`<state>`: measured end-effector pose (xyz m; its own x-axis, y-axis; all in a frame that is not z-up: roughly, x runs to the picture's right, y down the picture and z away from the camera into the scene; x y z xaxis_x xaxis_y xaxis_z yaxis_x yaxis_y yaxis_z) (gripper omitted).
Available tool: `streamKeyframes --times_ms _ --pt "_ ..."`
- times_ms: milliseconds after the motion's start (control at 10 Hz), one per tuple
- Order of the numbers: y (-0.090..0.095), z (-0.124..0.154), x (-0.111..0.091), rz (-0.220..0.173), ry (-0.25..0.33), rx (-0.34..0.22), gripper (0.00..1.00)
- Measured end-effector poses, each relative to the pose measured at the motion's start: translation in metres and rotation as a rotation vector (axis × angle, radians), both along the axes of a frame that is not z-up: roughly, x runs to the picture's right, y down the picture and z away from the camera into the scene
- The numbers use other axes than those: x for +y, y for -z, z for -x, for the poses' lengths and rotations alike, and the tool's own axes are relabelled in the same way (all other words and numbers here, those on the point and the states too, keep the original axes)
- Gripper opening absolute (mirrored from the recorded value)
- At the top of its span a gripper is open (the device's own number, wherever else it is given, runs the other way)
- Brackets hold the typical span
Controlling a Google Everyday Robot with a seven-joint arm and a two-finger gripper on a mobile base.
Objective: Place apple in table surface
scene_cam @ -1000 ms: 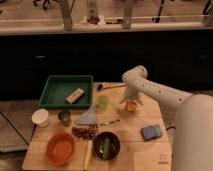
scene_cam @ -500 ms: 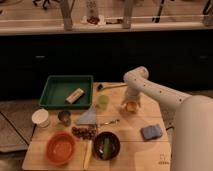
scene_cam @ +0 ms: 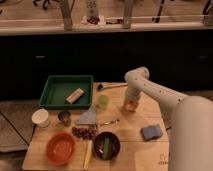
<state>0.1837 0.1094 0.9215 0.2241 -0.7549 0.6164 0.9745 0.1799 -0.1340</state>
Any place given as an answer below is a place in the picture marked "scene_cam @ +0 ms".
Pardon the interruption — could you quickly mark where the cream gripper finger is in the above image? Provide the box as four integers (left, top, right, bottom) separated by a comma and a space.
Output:
123, 99, 139, 112

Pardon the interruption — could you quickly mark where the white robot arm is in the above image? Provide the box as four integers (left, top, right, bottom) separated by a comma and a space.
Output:
124, 67, 213, 171

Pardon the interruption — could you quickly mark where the metal spoon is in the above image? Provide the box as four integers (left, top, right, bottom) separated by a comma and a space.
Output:
97, 119, 120, 127

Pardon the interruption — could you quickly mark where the green cup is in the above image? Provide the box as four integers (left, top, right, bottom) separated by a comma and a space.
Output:
97, 95, 109, 110

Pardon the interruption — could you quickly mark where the black-headed wooden brush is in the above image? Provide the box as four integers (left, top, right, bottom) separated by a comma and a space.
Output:
97, 83, 128, 91

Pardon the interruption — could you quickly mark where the blue sponge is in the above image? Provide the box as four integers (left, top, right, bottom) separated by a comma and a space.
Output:
140, 124, 163, 141

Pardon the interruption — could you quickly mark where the grey folded cloth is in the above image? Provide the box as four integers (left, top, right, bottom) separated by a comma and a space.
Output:
75, 106, 96, 125

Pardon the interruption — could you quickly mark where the dark bowl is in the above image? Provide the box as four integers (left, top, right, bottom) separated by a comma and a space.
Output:
93, 132, 120, 160

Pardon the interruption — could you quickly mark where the wooden block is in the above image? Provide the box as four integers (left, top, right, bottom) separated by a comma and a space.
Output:
66, 88, 84, 104

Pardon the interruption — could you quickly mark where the bunch of dark grapes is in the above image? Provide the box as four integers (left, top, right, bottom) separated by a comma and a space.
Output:
72, 127, 97, 140

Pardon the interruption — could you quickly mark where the green cucumber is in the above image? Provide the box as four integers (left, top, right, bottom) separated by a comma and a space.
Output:
102, 138, 110, 160

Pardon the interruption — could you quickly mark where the small metal cup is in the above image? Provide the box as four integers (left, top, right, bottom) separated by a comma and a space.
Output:
58, 111, 71, 126

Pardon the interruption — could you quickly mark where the green plastic tray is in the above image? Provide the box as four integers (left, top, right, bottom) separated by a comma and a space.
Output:
39, 75, 93, 110

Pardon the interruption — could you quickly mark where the orange bowl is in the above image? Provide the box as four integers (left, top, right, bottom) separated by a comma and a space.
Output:
45, 132, 75, 166

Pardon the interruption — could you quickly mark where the white paper cup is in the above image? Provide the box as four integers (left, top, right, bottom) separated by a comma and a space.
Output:
31, 109, 50, 128

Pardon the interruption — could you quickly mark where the black cable left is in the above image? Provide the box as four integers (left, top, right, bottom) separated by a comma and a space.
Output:
0, 111, 37, 147

